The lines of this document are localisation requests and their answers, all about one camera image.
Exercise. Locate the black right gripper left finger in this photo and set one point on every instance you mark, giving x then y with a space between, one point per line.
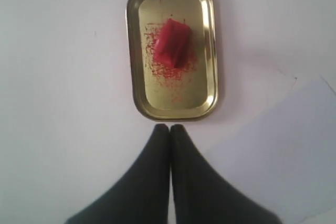
141 195

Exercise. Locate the red stamp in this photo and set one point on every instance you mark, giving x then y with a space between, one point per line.
171 46

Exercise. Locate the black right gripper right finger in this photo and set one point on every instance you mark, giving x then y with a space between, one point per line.
201 195

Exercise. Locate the gold tin lid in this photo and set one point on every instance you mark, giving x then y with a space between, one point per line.
160 93

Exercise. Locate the white paper sheet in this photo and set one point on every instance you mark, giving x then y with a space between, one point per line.
292 161

